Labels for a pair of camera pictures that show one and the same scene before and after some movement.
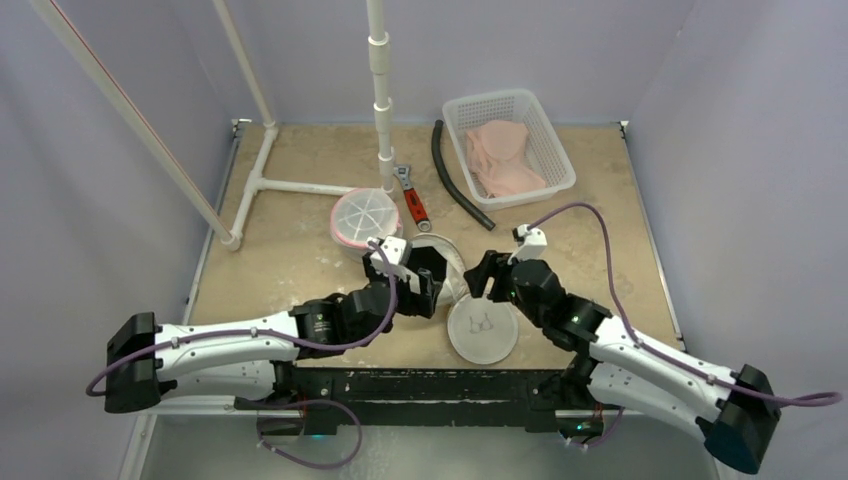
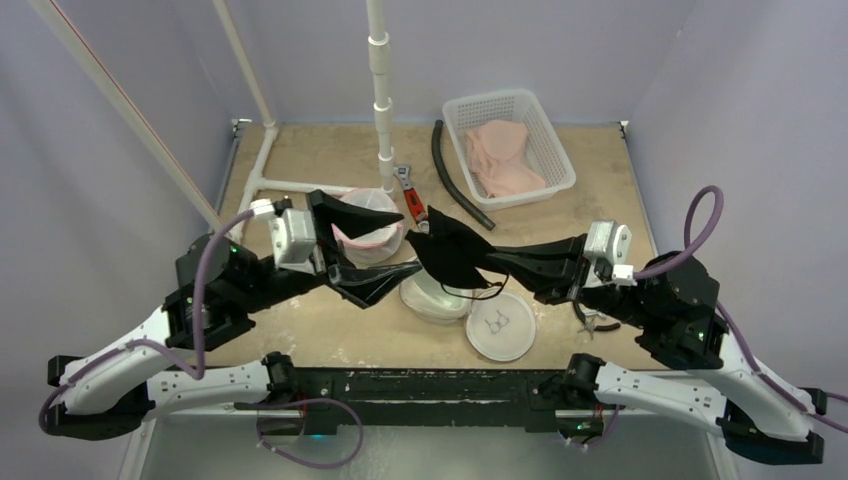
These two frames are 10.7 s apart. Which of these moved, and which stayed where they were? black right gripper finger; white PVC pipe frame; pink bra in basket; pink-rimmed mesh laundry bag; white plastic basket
Moved: black right gripper finger
Stayed: white plastic basket; pink-rimmed mesh laundry bag; white PVC pipe frame; pink bra in basket
